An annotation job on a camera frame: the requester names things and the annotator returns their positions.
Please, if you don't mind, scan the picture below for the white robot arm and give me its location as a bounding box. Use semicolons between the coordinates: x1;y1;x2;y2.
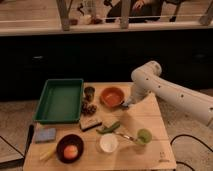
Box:
123;61;213;130

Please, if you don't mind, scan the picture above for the red bowl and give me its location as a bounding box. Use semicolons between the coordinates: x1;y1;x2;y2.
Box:
100;87;124;108

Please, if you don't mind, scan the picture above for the dark brown bowl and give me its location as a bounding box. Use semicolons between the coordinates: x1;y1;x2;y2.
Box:
56;134;84;163

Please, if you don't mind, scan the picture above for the small metal cup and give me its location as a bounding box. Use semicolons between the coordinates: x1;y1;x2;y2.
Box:
84;86;95;102

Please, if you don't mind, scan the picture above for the dark grape bunch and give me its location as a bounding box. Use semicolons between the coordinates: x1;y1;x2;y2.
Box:
81;102;97;116

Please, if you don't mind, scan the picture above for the green cucumber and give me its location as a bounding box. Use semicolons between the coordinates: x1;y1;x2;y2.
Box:
96;121;121;134

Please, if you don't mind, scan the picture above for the black board eraser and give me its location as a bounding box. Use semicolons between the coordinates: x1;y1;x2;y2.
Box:
80;118;102;132

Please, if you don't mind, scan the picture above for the metal spoon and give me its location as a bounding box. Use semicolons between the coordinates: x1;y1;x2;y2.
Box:
113;131;136;141

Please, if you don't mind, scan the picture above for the green plastic tray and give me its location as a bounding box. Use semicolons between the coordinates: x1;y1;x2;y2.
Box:
34;79;84;124

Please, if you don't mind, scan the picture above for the green cup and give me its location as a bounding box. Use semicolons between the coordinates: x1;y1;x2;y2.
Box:
137;129;152;145

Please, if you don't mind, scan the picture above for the orange peach fruit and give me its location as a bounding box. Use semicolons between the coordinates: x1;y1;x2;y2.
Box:
64;145;78;160

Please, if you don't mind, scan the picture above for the blue sponge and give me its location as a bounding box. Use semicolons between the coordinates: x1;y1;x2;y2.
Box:
35;128;56;143

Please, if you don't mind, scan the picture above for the person in background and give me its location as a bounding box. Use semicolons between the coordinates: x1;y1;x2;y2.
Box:
106;0;164;23

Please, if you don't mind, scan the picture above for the yellow banana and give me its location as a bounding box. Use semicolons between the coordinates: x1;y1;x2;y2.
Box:
39;144;56;161

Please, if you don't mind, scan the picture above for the black cable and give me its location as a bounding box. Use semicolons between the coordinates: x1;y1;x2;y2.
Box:
169;133;213;171

